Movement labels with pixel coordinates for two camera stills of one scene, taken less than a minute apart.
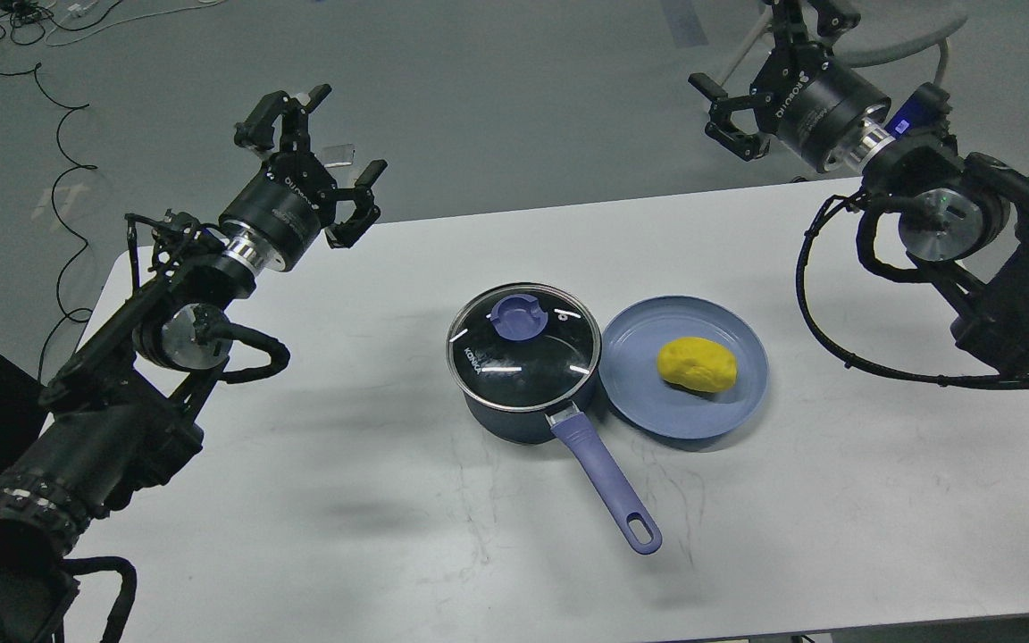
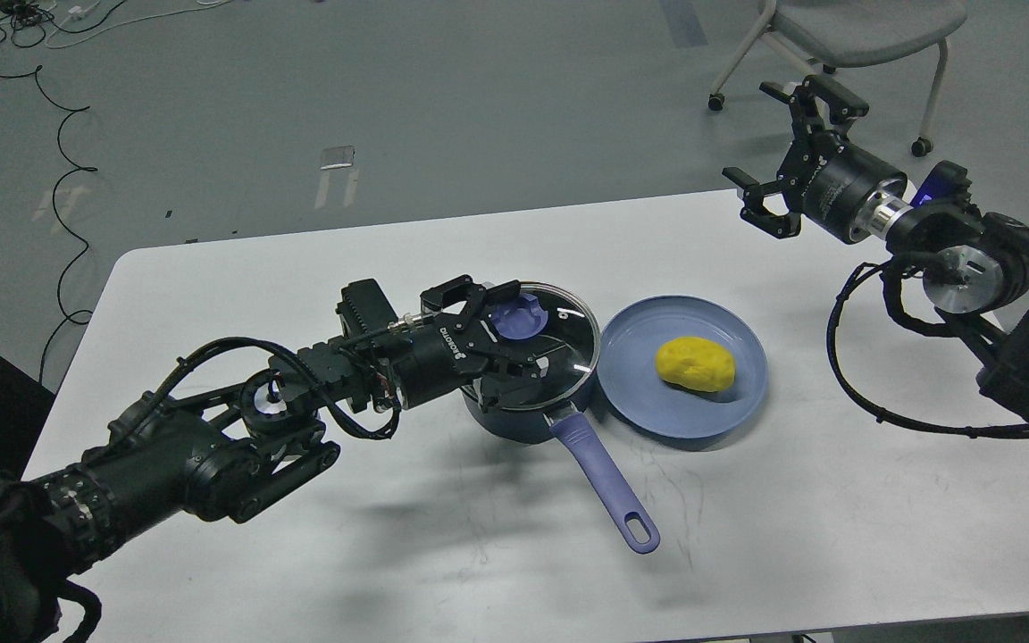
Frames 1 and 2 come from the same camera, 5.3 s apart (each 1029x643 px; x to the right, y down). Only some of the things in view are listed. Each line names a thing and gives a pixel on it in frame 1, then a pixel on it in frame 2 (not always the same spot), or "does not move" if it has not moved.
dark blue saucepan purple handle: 590,450 does not move
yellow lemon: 699,363 does not move
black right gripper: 818,104 -> 838,176
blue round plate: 634,387 does not move
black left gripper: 285,205 -> 439,356
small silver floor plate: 336,155 does not move
